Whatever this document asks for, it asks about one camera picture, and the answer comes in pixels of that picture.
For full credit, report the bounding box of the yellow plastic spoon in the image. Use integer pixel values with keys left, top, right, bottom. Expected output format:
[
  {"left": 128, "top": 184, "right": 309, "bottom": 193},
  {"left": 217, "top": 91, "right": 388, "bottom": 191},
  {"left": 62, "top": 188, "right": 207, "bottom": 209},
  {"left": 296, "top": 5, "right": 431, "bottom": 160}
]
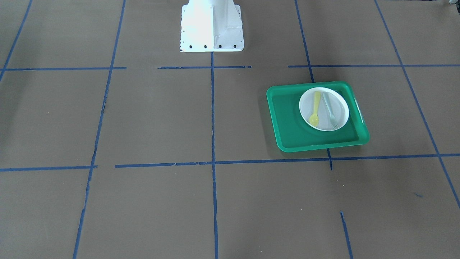
[{"left": 309, "top": 91, "right": 321, "bottom": 127}]

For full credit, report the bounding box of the green plastic tray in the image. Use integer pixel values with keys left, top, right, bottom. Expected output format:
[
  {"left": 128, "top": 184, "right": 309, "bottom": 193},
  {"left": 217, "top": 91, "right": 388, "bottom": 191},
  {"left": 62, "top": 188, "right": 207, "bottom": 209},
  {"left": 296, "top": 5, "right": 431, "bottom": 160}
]
[{"left": 266, "top": 81, "right": 370, "bottom": 153}]

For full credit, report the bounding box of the grey plastic fork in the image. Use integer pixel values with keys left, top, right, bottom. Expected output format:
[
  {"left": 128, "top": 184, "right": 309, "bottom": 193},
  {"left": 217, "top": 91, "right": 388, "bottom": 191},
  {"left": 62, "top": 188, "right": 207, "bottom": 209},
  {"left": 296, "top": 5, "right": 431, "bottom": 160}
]
[{"left": 322, "top": 92, "right": 339, "bottom": 130}]

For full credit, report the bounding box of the white round plate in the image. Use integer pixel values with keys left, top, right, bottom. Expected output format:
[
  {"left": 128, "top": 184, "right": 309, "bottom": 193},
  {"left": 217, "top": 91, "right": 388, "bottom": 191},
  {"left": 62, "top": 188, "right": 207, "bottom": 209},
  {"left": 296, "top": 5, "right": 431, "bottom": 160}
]
[{"left": 299, "top": 87, "right": 349, "bottom": 132}]

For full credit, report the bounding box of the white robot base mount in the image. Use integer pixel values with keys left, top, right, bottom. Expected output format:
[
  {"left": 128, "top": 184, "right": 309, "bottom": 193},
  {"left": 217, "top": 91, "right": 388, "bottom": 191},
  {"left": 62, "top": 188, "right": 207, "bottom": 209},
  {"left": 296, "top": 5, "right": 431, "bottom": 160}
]
[{"left": 179, "top": 0, "right": 245, "bottom": 53}]

